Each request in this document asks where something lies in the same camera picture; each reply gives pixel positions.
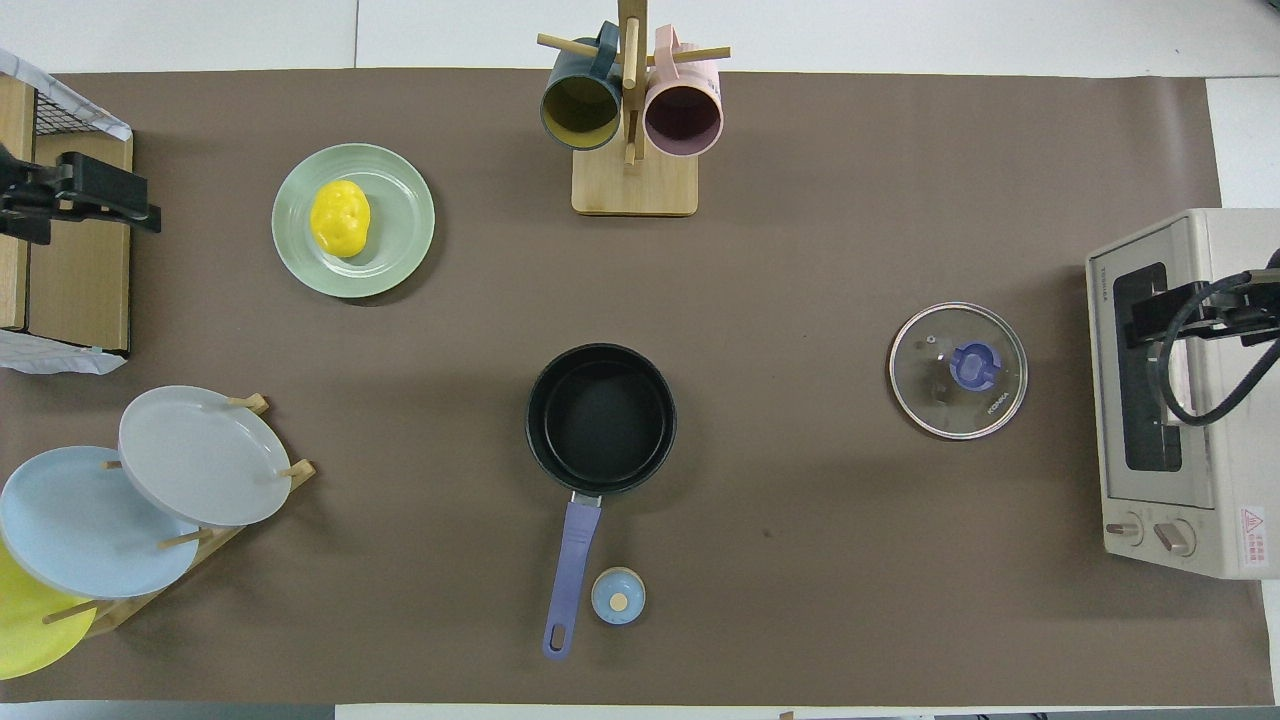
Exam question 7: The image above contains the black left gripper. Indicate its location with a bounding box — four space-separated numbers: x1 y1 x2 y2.
0 146 163 245

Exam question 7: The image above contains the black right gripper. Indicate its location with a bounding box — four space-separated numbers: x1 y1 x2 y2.
1129 266 1280 349

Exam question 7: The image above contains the yellow potato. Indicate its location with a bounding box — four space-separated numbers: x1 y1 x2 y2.
308 179 373 260

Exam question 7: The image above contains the glass lid with blue knob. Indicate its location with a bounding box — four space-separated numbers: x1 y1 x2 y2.
887 301 1030 442

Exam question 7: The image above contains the grey plate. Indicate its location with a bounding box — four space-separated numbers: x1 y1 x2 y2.
117 385 294 529

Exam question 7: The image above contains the light blue plate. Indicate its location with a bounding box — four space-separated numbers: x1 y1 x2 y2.
0 445 203 602

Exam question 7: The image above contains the mint green plate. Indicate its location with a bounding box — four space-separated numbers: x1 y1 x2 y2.
271 142 438 301

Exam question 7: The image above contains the wooden plate rack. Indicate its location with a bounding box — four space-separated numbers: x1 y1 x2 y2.
40 392 318 638

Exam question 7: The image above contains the yellow plate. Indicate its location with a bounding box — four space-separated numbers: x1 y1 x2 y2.
0 538 100 682

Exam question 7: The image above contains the brown wooden board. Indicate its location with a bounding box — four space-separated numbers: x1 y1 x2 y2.
27 130 134 355

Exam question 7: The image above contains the light wooden board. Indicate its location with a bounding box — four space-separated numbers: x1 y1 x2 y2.
0 78 38 332

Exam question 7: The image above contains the white cloth liner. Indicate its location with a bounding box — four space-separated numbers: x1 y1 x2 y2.
0 328 128 377
0 47 134 142

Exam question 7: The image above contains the beige toaster oven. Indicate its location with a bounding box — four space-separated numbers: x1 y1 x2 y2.
1085 208 1280 582

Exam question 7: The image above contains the brown table mat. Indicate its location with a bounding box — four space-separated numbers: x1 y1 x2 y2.
0 67 1280 707

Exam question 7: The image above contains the dark teal mug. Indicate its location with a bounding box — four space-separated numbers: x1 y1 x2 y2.
539 21 624 153

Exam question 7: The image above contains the wooden mug tree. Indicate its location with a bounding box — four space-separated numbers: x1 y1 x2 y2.
536 0 732 218

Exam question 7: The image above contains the dark blue saucepan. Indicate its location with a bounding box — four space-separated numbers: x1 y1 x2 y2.
525 342 679 662

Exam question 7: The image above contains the pink ribbed mug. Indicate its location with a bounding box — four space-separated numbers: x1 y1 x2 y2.
643 24 725 159

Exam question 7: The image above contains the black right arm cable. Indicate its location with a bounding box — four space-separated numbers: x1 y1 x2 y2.
1153 268 1280 428

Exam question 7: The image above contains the black wire basket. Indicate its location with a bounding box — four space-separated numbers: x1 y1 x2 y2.
33 88 109 138

